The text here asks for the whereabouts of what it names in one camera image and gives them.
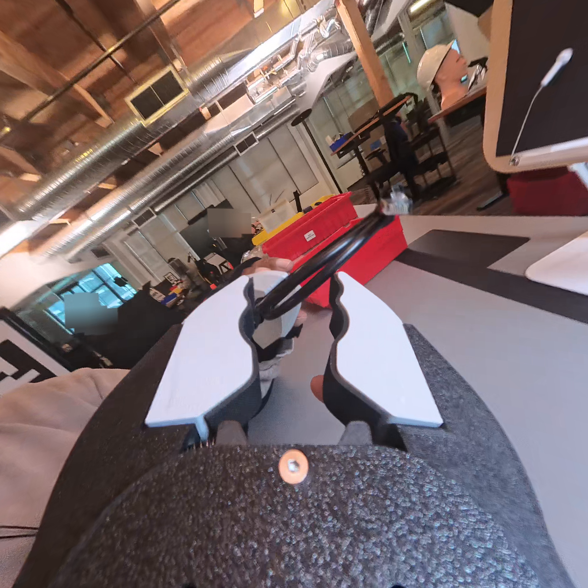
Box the black ethernet cable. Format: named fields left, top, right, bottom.
left=254, top=186, right=413, bottom=322

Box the silver spiral air duct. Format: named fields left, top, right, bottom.
left=0, top=60, right=322, bottom=221

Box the red plastic bin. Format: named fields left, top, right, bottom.
left=262, top=193, right=409, bottom=307

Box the clear plastic box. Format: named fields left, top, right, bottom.
left=257, top=202, right=301, bottom=230

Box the person's left hand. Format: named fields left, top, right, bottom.
left=248, top=256, right=296, bottom=277

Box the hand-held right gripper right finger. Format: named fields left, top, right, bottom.
left=323, top=271, right=445, bottom=429

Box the standing desk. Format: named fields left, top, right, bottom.
left=331, top=94, right=458, bottom=194

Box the black floor lamp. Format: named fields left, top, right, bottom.
left=292, top=110, right=343, bottom=194

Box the wooden support post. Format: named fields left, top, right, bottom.
left=337, top=0, right=391, bottom=106

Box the red storage crate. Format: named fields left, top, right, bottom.
left=505, top=165, right=588, bottom=217

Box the yellow plastic bin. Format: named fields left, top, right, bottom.
left=252, top=195, right=338, bottom=246

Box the ceiling air vent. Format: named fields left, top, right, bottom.
left=124, top=64, right=190, bottom=128

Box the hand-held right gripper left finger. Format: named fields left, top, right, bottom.
left=145, top=276, right=263, bottom=438

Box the black white marker board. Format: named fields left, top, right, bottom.
left=0, top=317, right=72, bottom=396

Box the thin white-tipped wire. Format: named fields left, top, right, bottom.
left=509, top=48, right=574, bottom=166

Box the wooden desk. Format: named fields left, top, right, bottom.
left=427, top=85, right=488, bottom=138

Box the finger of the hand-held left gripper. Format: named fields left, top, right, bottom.
left=250, top=270, right=305, bottom=351

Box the white hard hat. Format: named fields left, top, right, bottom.
left=416, top=42, right=460, bottom=92

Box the mannequin head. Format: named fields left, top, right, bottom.
left=432, top=48, right=471, bottom=99

